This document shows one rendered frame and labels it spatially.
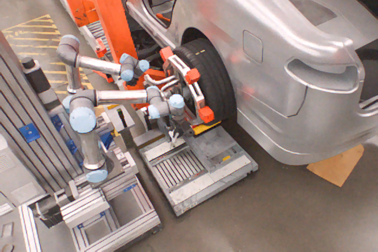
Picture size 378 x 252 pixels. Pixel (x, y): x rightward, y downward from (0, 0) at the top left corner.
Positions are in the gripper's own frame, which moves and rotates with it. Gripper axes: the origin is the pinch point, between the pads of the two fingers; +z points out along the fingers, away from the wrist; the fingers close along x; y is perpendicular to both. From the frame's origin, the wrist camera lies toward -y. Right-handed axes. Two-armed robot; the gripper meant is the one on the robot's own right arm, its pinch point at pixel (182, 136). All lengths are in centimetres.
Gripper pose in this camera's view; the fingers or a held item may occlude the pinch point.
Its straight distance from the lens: 196.7
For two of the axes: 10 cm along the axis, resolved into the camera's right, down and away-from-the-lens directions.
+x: -7.7, 5.4, -3.4
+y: -6.4, -6.1, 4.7
